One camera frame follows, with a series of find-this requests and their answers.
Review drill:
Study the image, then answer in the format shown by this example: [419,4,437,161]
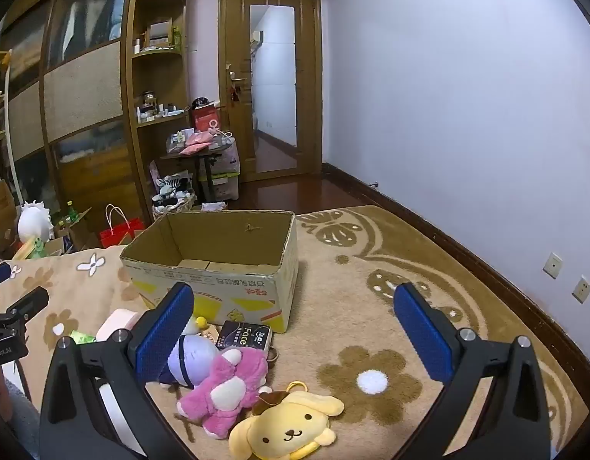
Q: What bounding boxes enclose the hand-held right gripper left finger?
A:
[39,282,195,460]

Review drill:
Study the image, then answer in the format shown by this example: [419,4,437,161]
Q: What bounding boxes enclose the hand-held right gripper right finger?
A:
[393,283,552,460]

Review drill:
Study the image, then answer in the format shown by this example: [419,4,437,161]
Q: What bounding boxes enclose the purple plush toy navy outfit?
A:
[158,316,219,390]

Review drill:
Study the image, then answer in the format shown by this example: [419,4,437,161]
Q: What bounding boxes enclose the pink roll cushion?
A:
[95,307,140,343]

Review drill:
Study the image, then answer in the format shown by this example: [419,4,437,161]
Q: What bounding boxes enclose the black tissue packet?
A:
[215,320,273,350]

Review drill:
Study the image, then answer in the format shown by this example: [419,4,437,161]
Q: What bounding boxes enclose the pink plush toy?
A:
[176,346,272,439]

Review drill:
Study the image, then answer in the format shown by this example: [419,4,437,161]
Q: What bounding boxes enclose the yellow dog plush toy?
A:
[228,381,346,460]

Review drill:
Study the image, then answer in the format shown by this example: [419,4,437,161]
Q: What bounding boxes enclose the person's grey clothing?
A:
[3,374,39,415]

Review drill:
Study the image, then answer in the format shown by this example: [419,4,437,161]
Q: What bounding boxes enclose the white plush figure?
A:
[17,200,54,243]

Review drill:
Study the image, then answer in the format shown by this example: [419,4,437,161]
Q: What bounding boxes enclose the cardboard box with bottles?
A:
[53,207,102,255]

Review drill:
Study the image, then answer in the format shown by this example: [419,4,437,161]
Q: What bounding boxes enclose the white round object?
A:
[96,378,143,457]

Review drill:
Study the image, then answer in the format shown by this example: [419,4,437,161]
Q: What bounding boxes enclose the red gift bag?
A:
[100,204,147,249]

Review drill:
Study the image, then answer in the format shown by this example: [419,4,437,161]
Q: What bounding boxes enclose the basket of socks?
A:
[151,172,198,219]

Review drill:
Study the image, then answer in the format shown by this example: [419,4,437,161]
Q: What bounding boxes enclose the pink patterned bag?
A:
[149,159,167,197]

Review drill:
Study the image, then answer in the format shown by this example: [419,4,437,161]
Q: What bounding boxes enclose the plastic storage bin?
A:
[199,136,241,202]

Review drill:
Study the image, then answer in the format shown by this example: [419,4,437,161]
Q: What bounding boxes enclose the small dark table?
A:
[161,144,233,202]

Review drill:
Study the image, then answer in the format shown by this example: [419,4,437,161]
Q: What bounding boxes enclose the pink packets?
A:
[179,130,216,155]

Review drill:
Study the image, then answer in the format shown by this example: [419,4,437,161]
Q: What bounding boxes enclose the wooden wardrobe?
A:
[0,0,147,231]

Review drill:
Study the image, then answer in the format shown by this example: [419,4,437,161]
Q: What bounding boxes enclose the red paper bag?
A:
[192,107,220,135]

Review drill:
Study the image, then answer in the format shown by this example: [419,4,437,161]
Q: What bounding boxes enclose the wooden corner shelf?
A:
[127,0,193,202]

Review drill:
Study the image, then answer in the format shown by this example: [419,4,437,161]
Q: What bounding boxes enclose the wooden door with glass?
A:
[218,0,323,183]

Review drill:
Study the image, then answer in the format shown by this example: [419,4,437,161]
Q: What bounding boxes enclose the picture frame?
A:
[146,18,174,49]

